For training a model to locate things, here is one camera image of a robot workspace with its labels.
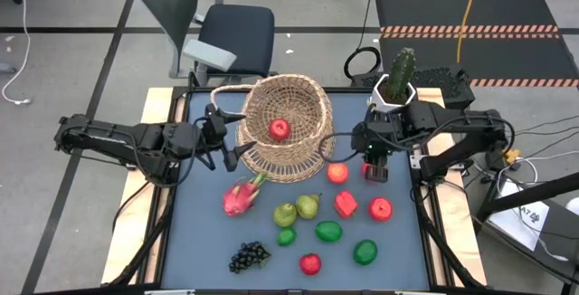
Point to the white paper sheet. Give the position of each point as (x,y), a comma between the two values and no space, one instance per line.
(520,222)

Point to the green pear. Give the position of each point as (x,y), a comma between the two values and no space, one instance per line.
(285,216)
(307,206)

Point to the grey and black office chair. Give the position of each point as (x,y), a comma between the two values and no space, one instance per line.
(237,37)

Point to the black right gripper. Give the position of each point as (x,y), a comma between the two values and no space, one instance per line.
(380,132)

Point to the red bell pepper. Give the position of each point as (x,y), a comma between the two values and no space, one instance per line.
(346,204)

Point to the grey floor object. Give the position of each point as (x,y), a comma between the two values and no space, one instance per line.
(6,68)

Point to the black grape bunch with leaf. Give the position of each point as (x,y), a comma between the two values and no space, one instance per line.
(246,256)

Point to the black striped-edge floor mat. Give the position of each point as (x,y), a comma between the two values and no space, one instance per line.
(497,12)

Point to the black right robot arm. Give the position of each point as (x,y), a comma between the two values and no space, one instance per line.
(470,127)

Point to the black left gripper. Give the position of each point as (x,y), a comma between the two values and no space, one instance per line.
(212,134)

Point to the black perforated box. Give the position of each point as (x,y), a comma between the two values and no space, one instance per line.
(443,80)

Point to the black side desk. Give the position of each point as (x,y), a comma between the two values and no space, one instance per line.
(561,231)

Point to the orange-red round fruit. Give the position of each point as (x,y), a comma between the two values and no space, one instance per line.
(338,174)

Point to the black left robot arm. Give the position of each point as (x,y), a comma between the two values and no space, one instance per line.
(113,136)

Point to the light wooden table board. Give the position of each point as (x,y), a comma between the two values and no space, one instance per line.
(457,222)
(135,240)

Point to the green cactus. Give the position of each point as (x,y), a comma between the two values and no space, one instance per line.
(400,73)

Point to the black power brick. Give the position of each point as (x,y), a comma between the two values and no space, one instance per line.
(495,163)

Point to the pink dragon fruit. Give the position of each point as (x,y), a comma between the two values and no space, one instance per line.
(240,200)

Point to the small green lime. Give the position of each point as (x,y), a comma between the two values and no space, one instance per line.
(286,237)

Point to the white round object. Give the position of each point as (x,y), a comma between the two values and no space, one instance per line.
(573,206)

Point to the red strawberry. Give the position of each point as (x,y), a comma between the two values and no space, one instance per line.
(310,264)

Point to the silver metal plate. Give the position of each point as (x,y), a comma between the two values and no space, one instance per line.
(420,292)
(169,292)

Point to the silver aluminium bracket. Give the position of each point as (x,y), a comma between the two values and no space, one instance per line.
(416,161)
(129,165)

